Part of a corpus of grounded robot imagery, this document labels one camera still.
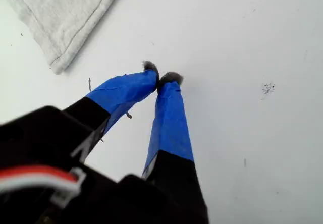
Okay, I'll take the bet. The grey shirt with brown sleeves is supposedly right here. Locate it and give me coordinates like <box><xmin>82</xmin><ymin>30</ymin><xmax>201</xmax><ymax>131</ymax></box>
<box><xmin>0</xmin><ymin>0</ymin><xmax>124</xmax><ymax>75</ymax></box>

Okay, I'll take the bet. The arm's red white wire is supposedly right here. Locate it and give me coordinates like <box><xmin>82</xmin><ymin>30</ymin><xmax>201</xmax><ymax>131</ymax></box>
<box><xmin>0</xmin><ymin>165</ymin><xmax>88</xmax><ymax>207</ymax></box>

